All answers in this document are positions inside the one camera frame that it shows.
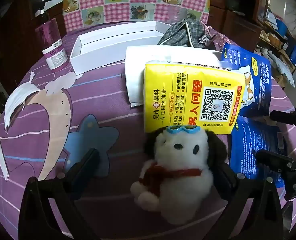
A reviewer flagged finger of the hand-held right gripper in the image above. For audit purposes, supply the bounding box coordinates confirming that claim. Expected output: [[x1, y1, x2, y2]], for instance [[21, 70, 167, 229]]
[[255, 149, 296, 202], [270, 108, 296, 128]]

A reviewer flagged white box lid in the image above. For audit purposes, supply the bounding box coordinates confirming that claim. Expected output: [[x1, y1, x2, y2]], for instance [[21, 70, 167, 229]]
[[125, 45, 232, 108]]

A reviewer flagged dark glass door cabinet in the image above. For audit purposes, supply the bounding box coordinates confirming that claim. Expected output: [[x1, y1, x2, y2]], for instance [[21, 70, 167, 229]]
[[0, 0, 66, 85]]

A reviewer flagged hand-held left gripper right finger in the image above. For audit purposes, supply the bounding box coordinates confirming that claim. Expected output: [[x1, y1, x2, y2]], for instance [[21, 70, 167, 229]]
[[214, 164, 284, 240]]

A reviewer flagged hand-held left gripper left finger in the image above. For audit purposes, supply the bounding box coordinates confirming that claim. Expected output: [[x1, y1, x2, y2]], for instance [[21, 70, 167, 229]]
[[18, 148, 101, 240]]

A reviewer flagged brown wooden cabinet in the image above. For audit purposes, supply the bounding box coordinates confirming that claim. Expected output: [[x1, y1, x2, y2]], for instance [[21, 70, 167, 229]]
[[208, 0, 271, 45]]

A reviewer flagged grey plaid pouch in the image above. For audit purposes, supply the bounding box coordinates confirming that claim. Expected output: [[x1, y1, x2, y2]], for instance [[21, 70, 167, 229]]
[[158, 20, 217, 50]]

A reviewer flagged white plush dog toy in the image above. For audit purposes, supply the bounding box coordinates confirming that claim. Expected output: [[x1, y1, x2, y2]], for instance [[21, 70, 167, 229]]
[[130, 125, 229, 224]]

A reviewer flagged white cardboard box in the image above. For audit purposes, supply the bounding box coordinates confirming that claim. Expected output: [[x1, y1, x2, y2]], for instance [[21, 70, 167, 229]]
[[70, 21, 173, 77]]

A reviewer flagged blue dog print packet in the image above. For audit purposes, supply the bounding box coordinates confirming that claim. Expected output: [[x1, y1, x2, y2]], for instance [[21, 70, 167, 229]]
[[221, 42, 273, 117]]

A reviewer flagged cluttered storage shelf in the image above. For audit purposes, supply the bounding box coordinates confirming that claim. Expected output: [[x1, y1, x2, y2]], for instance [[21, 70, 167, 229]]
[[256, 5, 296, 88]]

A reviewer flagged blue text print packet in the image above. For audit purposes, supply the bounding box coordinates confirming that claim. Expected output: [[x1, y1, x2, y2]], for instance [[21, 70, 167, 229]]
[[229, 116, 288, 189]]

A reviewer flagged purple pump bottle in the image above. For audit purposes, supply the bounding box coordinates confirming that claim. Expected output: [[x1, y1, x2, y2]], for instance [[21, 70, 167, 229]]
[[35, 2, 69, 70]]

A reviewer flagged white mask pack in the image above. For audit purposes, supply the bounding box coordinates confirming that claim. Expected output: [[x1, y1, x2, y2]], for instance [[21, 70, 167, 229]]
[[3, 72, 40, 132]]

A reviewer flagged yellow tissue pack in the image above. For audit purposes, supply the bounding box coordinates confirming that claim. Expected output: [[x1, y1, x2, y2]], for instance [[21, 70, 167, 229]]
[[143, 60, 246, 134]]

